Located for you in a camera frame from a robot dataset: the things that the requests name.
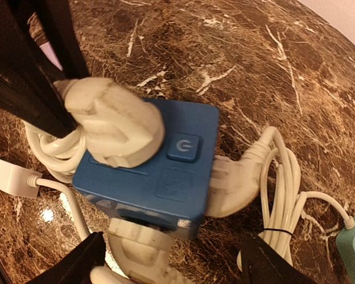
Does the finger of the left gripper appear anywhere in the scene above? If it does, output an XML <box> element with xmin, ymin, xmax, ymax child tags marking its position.
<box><xmin>0</xmin><ymin>1</ymin><xmax>77</xmax><ymax>138</ymax></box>
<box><xmin>32</xmin><ymin>0</ymin><xmax>90</xmax><ymax>79</ymax></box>

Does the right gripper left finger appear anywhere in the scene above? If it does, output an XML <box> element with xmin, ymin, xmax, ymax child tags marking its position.
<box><xmin>28</xmin><ymin>232</ymin><xmax>106</xmax><ymax>284</ymax></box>

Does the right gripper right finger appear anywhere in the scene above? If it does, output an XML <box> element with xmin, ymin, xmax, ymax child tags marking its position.
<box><xmin>240</xmin><ymin>233</ymin><xmax>314</xmax><ymax>284</ymax></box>

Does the purple strip white cable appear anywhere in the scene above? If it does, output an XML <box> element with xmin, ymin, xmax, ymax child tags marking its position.
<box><xmin>22</xmin><ymin>76</ymin><xmax>166</xmax><ymax>184</ymax></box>

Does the dark blue cube socket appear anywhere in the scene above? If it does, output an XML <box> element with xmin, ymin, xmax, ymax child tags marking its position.
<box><xmin>72</xmin><ymin>99</ymin><xmax>220</xmax><ymax>240</ymax></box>

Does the purple power strip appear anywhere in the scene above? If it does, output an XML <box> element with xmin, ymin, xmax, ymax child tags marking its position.
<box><xmin>40</xmin><ymin>41</ymin><xmax>63</xmax><ymax>71</ymax></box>

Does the white power strip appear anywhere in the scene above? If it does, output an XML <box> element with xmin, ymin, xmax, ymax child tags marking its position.
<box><xmin>0</xmin><ymin>159</ymin><xmax>42</xmax><ymax>198</ymax></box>

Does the teal strip white cable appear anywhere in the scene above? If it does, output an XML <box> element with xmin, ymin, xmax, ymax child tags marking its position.
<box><xmin>204</xmin><ymin>125</ymin><xmax>355</xmax><ymax>273</ymax></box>

